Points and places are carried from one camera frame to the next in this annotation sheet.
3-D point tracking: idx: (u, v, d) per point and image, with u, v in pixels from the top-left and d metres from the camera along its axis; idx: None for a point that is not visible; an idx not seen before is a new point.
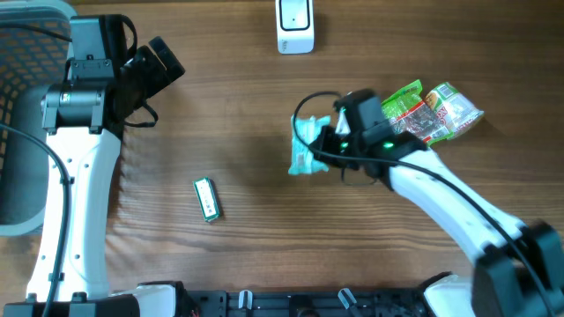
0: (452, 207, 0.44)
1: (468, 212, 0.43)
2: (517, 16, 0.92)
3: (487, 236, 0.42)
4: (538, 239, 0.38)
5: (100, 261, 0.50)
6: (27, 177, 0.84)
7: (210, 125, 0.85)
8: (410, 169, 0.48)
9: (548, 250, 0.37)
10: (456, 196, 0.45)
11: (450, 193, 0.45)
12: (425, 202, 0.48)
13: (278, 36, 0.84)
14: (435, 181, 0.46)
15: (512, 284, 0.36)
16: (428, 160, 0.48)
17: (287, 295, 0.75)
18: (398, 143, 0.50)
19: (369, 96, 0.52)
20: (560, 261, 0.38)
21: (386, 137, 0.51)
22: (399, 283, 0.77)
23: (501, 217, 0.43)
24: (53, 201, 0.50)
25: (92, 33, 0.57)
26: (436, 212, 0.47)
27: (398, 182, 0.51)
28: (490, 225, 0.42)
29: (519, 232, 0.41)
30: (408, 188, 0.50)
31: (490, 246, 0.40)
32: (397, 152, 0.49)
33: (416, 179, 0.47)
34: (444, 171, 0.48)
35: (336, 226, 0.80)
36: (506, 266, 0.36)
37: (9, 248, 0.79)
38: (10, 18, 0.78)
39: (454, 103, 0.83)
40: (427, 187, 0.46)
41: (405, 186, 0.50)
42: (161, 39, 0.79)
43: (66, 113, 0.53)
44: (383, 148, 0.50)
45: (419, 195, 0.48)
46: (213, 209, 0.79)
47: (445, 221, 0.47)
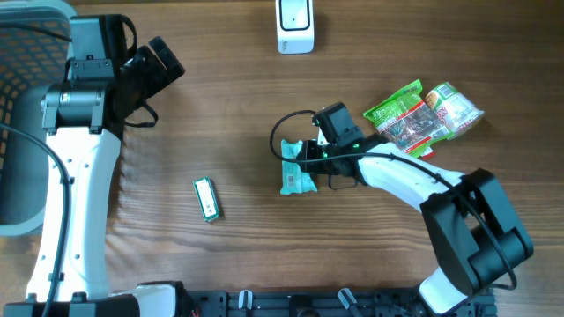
0: (404, 175, 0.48)
1: (419, 177, 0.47)
2: (518, 16, 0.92)
3: (434, 189, 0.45)
4: (480, 186, 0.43)
5: (100, 261, 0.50)
6: (27, 177, 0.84)
7: (210, 126, 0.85)
8: (372, 158, 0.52)
9: (490, 193, 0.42)
10: (410, 169, 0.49)
11: (405, 166, 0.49)
12: (389, 185, 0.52)
13: (278, 37, 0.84)
14: (392, 160, 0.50)
15: (457, 225, 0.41)
16: (384, 146, 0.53)
17: (287, 295, 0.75)
18: (366, 142, 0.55)
19: (338, 106, 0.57)
20: (501, 204, 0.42)
21: (355, 140, 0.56)
22: (400, 283, 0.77)
23: (446, 173, 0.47)
24: (53, 201, 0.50)
25: (93, 33, 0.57)
26: (398, 189, 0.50)
27: (369, 176, 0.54)
28: (435, 181, 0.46)
29: (460, 181, 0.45)
30: (377, 179, 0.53)
31: (435, 194, 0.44)
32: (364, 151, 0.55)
33: (375, 164, 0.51)
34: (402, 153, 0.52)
35: (336, 225, 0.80)
36: (449, 209, 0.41)
37: (9, 248, 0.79)
38: (10, 18, 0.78)
39: (455, 102, 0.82)
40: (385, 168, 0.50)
41: (373, 176, 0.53)
42: (161, 39, 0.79)
43: (66, 113, 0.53)
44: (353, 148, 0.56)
45: (382, 178, 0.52)
46: (213, 209, 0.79)
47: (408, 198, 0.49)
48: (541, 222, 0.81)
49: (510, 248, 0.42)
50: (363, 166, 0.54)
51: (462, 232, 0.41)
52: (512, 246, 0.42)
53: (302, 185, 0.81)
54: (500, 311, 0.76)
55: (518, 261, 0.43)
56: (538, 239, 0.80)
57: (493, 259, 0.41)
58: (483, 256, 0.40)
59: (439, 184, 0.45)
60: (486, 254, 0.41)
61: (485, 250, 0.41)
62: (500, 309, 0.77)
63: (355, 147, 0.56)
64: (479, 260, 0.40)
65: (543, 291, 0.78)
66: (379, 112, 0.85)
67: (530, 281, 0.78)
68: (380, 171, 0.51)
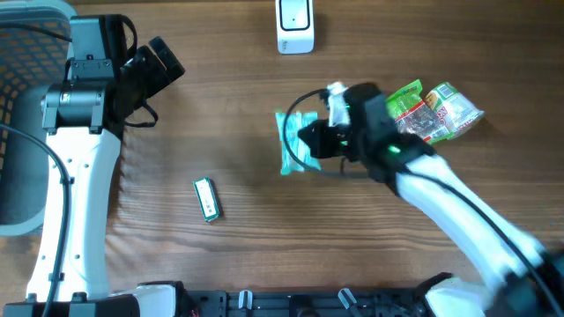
0: (467, 225, 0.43)
1: (485, 232, 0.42)
2: (517, 16, 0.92)
3: (504, 258, 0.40)
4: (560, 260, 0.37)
5: (100, 261, 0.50)
6: (27, 176, 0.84)
7: (210, 126, 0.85)
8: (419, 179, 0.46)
9: None
10: (472, 214, 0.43)
11: (465, 208, 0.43)
12: (437, 217, 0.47)
13: (278, 37, 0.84)
14: (447, 192, 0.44)
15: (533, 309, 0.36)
16: (433, 165, 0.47)
17: (287, 295, 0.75)
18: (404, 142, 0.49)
19: (376, 95, 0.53)
20: None
21: (393, 141, 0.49)
22: (399, 283, 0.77)
23: (520, 239, 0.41)
24: (54, 201, 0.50)
25: (93, 33, 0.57)
26: (451, 229, 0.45)
27: (408, 193, 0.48)
28: (507, 246, 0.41)
29: (538, 255, 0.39)
30: (419, 200, 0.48)
31: (511, 276, 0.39)
32: (405, 157, 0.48)
33: (426, 189, 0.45)
34: (456, 180, 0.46)
35: (336, 226, 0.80)
36: (526, 295, 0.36)
37: (9, 248, 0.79)
38: (10, 18, 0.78)
39: (455, 103, 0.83)
40: (437, 199, 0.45)
41: (413, 195, 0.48)
42: (161, 39, 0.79)
43: (66, 113, 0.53)
44: (390, 151, 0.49)
45: (428, 206, 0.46)
46: (213, 209, 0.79)
47: (458, 238, 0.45)
48: (540, 222, 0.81)
49: None
50: (403, 180, 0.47)
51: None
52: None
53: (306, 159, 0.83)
54: None
55: None
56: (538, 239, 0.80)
57: None
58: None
59: (509, 253, 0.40)
60: None
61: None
62: None
63: (393, 151, 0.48)
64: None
65: None
66: None
67: None
68: (431, 201, 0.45)
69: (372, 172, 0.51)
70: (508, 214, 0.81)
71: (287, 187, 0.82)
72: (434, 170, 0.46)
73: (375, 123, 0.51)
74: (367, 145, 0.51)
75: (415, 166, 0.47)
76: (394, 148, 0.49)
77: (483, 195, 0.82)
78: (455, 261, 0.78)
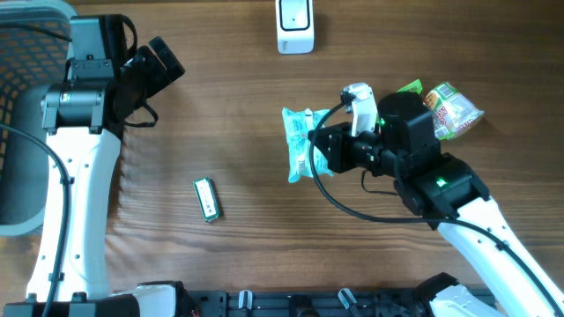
0: (519, 291, 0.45)
1: (538, 300, 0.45)
2: (517, 16, 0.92)
3: None
4: None
5: (100, 261, 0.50)
6: (27, 177, 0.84)
7: (210, 126, 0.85)
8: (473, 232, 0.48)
9: None
10: (527, 281, 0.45)
11: (518, 271, 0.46)
12: (483, 272, 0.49)
13: (278, 37, 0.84)
14: (500, 251, 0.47)
15: None
16: (486, 216, 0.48)
17: (287, 295, 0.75)
18: (449, 176, 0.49)
19: (425, 111, 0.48)
20: None
21: (437, 172, 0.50)
22: (399, 283, 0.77)
23: None
24: (53, 201, 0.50)
25: (92, 33, 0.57)
26: (497, 288, 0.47)
27: (454, 238, 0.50)
28: None
29: None
30: (466, 249, 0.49)
31: None
32: (451, 193, 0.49)
33: (478, 243, 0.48)
34: (509, 237, 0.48)
35: (336, 226, 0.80)
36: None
37: (9, 248, 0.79)
38: (10, 18, 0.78)
39: (455, 103, 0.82)
40: (491, 255, 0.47)
41: (461, 243, 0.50)
42: (161, 39, 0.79)
43: (66, 113, 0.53)
44: (437, 185, 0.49)
45: (477, 259, 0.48)
46: (213, 209, 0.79)
47: (500, 295, 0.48)
48: (540, 222, 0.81)
49: None
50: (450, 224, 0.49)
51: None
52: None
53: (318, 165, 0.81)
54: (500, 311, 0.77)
55: None
56: (538, 239, 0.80)
57: None
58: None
59: None
60: None
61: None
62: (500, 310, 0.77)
63: (438, 184, 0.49)
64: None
65: None
66: None
67: None
68: (482, 254, 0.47)
69: (409, 203, 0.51)
70: (508, 214, 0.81)
71: (287, 187, 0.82)
72: (489, 222, 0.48)
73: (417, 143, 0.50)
74: (404, 171, 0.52)
75: (468, 216, 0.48)
76: (439, 179, 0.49)
77: None
78: (454, 261, 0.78)
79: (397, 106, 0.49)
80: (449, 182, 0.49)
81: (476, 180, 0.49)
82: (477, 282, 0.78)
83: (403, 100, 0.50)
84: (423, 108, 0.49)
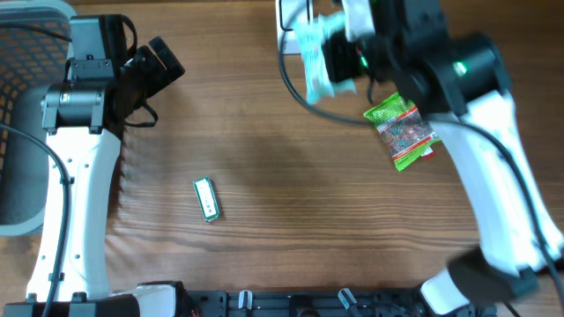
0: (501, 191, 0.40)
1: (521, 217, 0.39)
2: (517, 17, 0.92)
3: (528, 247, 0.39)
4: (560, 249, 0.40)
5: (100, 261, 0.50)
6: (27, 176, 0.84)
7: (210, 126, 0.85)
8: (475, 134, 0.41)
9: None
10: (514, 184, 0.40)
11: (512, 183, 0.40)
12: (468, 169, 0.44)
13: (278, 36, 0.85)
14: (502, 160, 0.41)
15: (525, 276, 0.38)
16: (494, 118, 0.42)
17: (287, 295, 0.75)
18: (465, 57, 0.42)
19: None
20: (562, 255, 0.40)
21: (453, 56, 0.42)
22: (400, 283, 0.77)
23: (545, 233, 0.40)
24: (53, 201, 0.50)
25: (93, 33, 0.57)
26: (478, 185, 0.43)
27: (453, 137, 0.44)
28: (536, 242, 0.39)
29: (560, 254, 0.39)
30: (453, 139, 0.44)
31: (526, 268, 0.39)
32: (466, 80, 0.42)
33: (478, 147, 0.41)
34: (509, 146, 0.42)
35: (336, 225, 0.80)
36: (530, 282, 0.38)
37: (9, 248, 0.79)
38: (10, 18, 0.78)
39: None
40: (490, 162, 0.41)
41: (453, 138, 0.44)
42: (161, 39, 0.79)
43: (66, 113, 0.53)
44: (454, 68, 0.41)
45: (463, 151, 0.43)
46: (213, 209, 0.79)
47: (478, 192, 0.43)
48: None
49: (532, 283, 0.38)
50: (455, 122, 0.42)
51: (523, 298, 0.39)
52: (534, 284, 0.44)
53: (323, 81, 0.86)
54: (500, 311, 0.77)
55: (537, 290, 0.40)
56: None
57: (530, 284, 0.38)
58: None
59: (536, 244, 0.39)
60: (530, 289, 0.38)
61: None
62: (500, 310, 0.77)
63: (456, 68, 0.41)
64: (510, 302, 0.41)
65: None
66: (379, 112, 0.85)
67: None
68: (480, 161, 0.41)
69: (413, 89, 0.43)
70: None
71: (287, 187, 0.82)
72: (496, 127, 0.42)
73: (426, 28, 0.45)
74: (407, 51, 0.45)
75: (478, 117, 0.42)
76: (456, 62, 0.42)
77: None
78: None
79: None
80: (469, 68, 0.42)
81: (498, 68, 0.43)
82: None
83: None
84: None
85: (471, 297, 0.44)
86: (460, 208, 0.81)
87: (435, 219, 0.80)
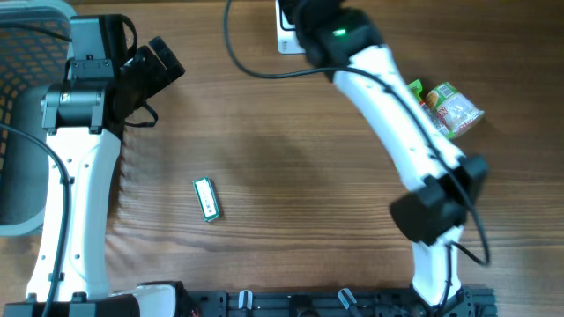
0: (396, 122, 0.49)
1: (412, 136, 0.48)
2: (517, 16, 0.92)
3: (429, 165, 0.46)
4: (467, 167, 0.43)
5: (100, 261, 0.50)
6: (27, 176, 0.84)
7: (210, 126, 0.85)
8: (363, 77, 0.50)
9: (477, 174, 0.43)
10: (403, 113, 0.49)
11: (398, 110, 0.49)
12: (373, 118, 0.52)
13: (278, 36, 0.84)
14: (387, 93, 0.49)
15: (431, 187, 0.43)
16: (377, 62, 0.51)
17: (287, 295, 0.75)
18: (349, 25, 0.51)
19: None
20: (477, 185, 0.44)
21: (339, 21, 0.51)
22: (399, 283, 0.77)
23: (443, 149, 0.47)
24: (53, 201, 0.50)
25: (93, 33, 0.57)
26: (382, 129, 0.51)
27: (347, 86, 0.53)
28: (433, 155, 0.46)
29: (457, 163, 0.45)
30: (359, 97, 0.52)
31: (430, 177, 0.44)
32: (348, 44, 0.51)
33: (366, 87, 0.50)
34: (393, 82, 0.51)
35: (336, 226, 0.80)
36: (437, 191, 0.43)
37: (10, 248, 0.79)
38: (10, 18, 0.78)
39: (454, 103, 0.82)
40: (377, 98, 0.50)
41: (359, 96, 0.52)
42: (161, 39, 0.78)
43: (66, 113, 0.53)
44: (334, 33, 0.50)
45: (366, 102, 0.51)
46: (213, 209, 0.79)
47: (385, 134, 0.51)
48: (540, 222, 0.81)
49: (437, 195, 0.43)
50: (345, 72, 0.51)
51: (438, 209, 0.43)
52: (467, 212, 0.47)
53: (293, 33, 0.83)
54: (500, 311, 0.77)
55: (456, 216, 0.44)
56: (538, 239, 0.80)
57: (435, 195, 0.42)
58: (445, 217, 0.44)
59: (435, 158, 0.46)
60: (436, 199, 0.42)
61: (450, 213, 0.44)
62: (500, 310, 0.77)
63: (336, 33, 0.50)
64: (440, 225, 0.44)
65: (543, 291, 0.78)
66: None
67: (530, 281, 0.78)
68: (369, 98, 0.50)
69: (308, 48, 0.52)
70: (508, 214, 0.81)
71: (287, 187, 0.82)
72: (379, 68, 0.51)
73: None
74: (310, 24, 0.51)
75: (360, 62, 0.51)
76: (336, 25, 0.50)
77: (482, 195, 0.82)
78: None
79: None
80: (347, 32, 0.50)
81: (372, 31, 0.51)
82: (477, 282, 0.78)
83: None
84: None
85: (407, 232, 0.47)
86: None
87: None
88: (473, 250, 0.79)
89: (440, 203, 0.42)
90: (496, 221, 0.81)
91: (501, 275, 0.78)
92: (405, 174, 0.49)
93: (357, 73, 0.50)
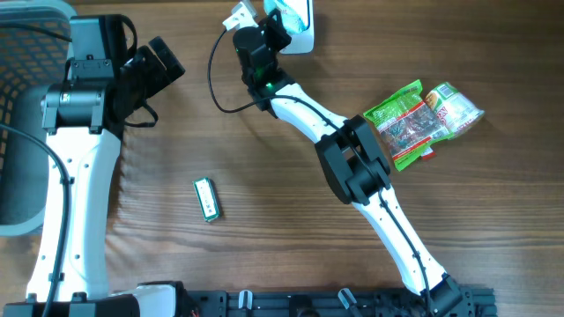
0: (301, 114, 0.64)
1: (314, 119, 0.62)
2: (517, 16, 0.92)
3: (324, 130, 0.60)
4: (355, 128, 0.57)
5: (100, 261, 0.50)
6: (27, 176, 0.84)
7: (210, 126, 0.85)
8: (281, 98, 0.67)
9: (361, 131, 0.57)
10: (307, 108, 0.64)
11: (305, 109, 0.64)
12: (294, 121, 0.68)
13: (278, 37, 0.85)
14: (296, 103, 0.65)
15: (334, 147, 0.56)
16: (292, 90, 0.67)
17: (287, 295, 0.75)
18: (276, 81, 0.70)
19: (243, 31, 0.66)
20: (368, 141, 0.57)
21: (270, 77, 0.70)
22: (399, 283, 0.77)
23: (335, 119, 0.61)
24: (53, 201, 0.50)
25: (93, 33, 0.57)
26: (300, 125, 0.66)
27: (278, 109, 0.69)
28: (325, 123, 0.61)
29: (343, 125, 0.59)
30: (284, 113, 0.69)
31: (325, 136, 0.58)
32: (276, 88, 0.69)
33: (285, 104, 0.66)
34: (302, 95, 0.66)
35: (336, 225, 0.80)
36: (333, 147, 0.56)
37: (10, 248, 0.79)
38: (10, 18, 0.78)
39: (455, 102, 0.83)
40: (291, 107, 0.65)
41: (283, 112, 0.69)
42: (161, 39, 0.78)
43: (66, 113, 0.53)
44: (264, 87, 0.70)
45: (289, 114, 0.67)
46: (213, 209, 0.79)
47: (300, 126, 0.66)
48: (540, 222, 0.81)
49: (335, 151, 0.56)
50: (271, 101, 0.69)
51: (336, 156, 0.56)
52: (378, 169, 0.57)
53: (293, 33, 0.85)
54: (500, 311, 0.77)
55: (365, 176, 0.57)
56: (538, 239, 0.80)
57: (334, 150, 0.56)
58: (357, 178, 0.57)
59: (329, 127, 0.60)
60: (335, 152, 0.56)
61: (359, 173, 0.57)
62: (500, 310, 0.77)
63: (269, 85, 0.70)
64: (347, 175, 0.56)
65: (543, 291, 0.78)
66: (379, 112, 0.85)
67: (530, 281, 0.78)
68: (288, 110, 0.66)
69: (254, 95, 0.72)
70: (508, 214, 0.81)
71: (287, 187, 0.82)
72: (292, 92, 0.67)
73: (257, 63, 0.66)
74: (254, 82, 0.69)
75: (282, 92, 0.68)
76: (268, 84, 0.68)
77: (482, 195, 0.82)
78: (454, 261, 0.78)
79: (243, 40, 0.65)
80: (273, 84, 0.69)
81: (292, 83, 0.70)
82: (477, 283, 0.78)
83: (246, 36, 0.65)
84: (261, 40, 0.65)
85: (341, 197, 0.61)
86: (460, 208, 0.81)
87: (435, 219, 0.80)
88: (473, 249, 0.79)
89: (335, 154, 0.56)
90: (496, 221, 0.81)
91: (501, 275, 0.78)
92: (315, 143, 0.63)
93: (277, 96, 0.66)
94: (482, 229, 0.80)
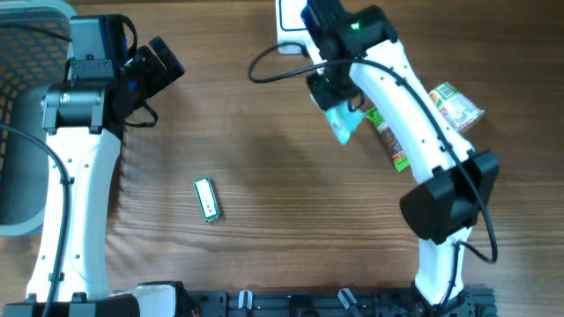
0: (408, 119, 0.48)
1: (426, 131, 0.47)
2: (517, 16, 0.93)
3: (441, 159, 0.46)
4: (480, 165, 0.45)
5: (100, 262, 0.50)
6: (27, 176, 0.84)
7: (210, 126, 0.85)
8: (375, 70, 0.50)
9: (486, 170, 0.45)
10: (417, 109, 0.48)
11: (414, 106, 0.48)
12: (382, 108, 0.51)
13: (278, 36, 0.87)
14: (399, 85, 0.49)
15: (448, 188, 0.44)
16: (391, 54, 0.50)
17: (287, 295, 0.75)
18: (366, 22, 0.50)
19: None
20: (487, 181, 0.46)
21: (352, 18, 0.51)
22: (400, 283, 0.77)
23: (456, 143, 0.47)
24: (53, 200, 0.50)
25: (93, 33, 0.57)
26: (392, 123, 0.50)
27: (361, 81, 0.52)
28: (443, 148, 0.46)
29: (467, 158, 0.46)
30: (367, 88, 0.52)
31: (440, 170, 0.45)
32: (363, 36, 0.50)
33: (380, 80, 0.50)
34: (406, 76, 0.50)
35: (336, 225, 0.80)
36: (447, 186, 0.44)
37: (10, 248, 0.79)
38: (10, 18, 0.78)
39: (455, 102, 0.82)
40: (389, 90, 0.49)
41: (367, 87, 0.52)
42: (161, 39, 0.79)
43: (66, 113, 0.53)
44: (349, 28, 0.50)
45: (376, 95, 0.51)
46: (213, 209, 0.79)
47: (392, 123, 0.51)
48: (540, 222, 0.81)
49: (448, 190, 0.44)
50: (360, 67, 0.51)
51: (449, 199, 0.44)
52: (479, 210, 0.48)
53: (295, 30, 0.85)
54: (500, 311, 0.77)
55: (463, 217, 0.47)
56: (538, 239, 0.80)
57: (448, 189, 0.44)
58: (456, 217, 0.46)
59: (446, 154, 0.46)
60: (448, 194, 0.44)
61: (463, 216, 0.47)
62: (500, 310, 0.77)
63: (352, 27, 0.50)
64: (449, 214, 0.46)
65: (543, 291, 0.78)
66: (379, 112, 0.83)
67: (530, 281, 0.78)
68: (382, 92, 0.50)
69: (323, 47, 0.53)
70: (508, 215, 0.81)
71: (287, 187, 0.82)
72: (393, 61, 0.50)
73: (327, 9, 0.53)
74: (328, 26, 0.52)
75: (374, 55, 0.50)
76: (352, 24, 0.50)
77: None
78: None
79: None
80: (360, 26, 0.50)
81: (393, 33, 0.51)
82: (476, 282, 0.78)
83: None
84: None
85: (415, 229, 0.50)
86: None
87: None
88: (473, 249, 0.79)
89: (450, 196, 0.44)
90: (496, 221, 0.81)
91: (501, 275, 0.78)
92: (412, 168, 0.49)
93: (371, 64, 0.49)
94: (482, 229, 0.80)
